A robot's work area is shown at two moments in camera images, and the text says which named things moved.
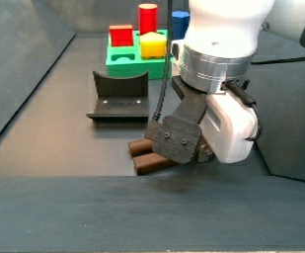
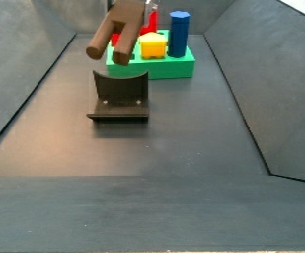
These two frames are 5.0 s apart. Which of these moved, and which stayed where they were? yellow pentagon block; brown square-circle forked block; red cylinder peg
Moved: brown square-circle forked block
Stayed: yellow pentagon block; red cylinder peg
